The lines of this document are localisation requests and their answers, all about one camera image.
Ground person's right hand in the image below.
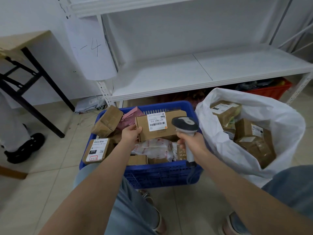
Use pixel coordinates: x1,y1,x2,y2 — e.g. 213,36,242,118
176,131,210,165

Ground taped brown parcel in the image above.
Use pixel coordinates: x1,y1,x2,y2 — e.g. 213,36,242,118
135,109,187,142
210,100,243,126

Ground person's sandal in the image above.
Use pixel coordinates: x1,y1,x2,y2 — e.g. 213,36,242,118
219,212,245,235
139,189,168,235

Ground wooden chair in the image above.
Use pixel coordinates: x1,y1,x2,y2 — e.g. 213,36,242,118
0,166,28,180

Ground brown box green printed tape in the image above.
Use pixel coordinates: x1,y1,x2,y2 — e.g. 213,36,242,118
222,118,236,140

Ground pile of parcels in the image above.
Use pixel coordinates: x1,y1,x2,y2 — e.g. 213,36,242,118
82,105,187,167

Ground white paper sign sheet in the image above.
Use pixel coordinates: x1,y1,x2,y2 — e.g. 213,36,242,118
65,17,117,81

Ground person's left forearm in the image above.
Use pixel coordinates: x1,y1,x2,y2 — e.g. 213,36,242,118
39,142,137,235

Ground white woven sack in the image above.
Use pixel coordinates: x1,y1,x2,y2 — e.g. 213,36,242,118
195,88,306,189

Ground person's left hand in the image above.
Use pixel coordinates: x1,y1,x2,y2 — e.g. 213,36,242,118
121,124,143,146

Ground white metal shelf rack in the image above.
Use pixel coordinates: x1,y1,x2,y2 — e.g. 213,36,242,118
57,0,313,108
277,22,313,54

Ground grey plastic mailer bag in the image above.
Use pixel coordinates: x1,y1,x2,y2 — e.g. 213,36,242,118
74,95,106,113

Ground pink mailer bag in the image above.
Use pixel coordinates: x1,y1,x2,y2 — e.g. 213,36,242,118
116,106,146,131

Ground person's right forearm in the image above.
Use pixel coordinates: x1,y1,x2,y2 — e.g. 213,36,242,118
195,154,313,235

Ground grey handheld barcode scanner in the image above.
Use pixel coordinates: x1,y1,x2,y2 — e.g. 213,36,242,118
171,116,199,168

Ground white red-print mailer bag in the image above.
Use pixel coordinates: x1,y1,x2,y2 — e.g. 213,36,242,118
131,139,179,162

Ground brown box shiny tape wrap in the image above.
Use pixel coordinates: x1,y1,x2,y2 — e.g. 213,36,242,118
233,118,273,145

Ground wooden folding table black legs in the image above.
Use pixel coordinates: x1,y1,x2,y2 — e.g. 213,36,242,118
0,30,75,139

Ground blue plastic crate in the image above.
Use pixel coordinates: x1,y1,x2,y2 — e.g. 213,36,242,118
79,101,204,189

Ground red plastic crate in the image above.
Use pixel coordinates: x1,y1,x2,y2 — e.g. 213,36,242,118
244,78,293,100

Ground brown box red-outlined sticker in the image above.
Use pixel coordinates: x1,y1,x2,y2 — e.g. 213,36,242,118
82,138,115,165

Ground person's left leg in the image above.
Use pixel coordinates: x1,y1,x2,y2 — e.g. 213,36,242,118
73,164,162,235

